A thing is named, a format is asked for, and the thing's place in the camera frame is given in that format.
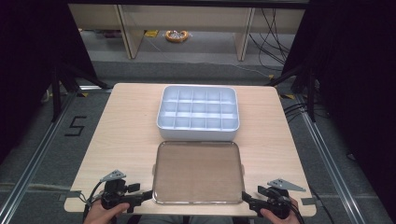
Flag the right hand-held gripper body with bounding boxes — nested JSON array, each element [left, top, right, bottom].
[[248, 177, 307, 220]]

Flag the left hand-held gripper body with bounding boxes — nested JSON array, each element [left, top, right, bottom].
[[99, 169, 145, 215]]

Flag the clear plastic lid tray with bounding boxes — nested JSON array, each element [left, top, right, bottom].
[[151, 140, 246, 205]]

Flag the person's right hand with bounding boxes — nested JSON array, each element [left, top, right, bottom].
[[260, 198, 302, 224]]

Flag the person's left hand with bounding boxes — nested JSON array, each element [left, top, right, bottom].
[[82, 199, 131, 224]]

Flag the person's grey pants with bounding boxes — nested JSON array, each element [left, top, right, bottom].
[[125, 214, 250, 224]]

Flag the white compartment box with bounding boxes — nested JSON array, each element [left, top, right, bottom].
[[156, 84, 241, 142]]

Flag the black metal stand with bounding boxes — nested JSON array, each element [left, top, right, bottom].
[[266, 64, 318, 123], [50, 61, 110, 123]]

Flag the black curtain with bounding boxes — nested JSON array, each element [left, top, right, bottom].
[[0, 0, 98, 164], [280, 0, 396, 216]]

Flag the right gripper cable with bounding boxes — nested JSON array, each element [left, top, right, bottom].
[[276, 189, 306, 224]]

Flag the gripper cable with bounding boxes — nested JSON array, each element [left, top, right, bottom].
[[81, 181, 106, 223], [276, 189, 306, 224]]

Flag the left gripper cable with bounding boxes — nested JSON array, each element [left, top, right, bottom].
[[81, 181, 106, 223]]

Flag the aluminium floor rail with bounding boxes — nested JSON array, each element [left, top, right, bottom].
[[294, 94, 366, 224], [0, 91, 79, 224]]

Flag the black floor cables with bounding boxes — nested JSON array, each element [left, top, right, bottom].
[[282, 102, 310, 120]]

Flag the black hanging cables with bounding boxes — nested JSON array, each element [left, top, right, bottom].
[[247, 7, 296, 72]]

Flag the orange ring object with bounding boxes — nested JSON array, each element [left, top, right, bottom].
[[164, 29, 191, 44]]

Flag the light wooden desk frame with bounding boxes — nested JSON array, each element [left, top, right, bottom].
[[68, 3, 306, 62]]

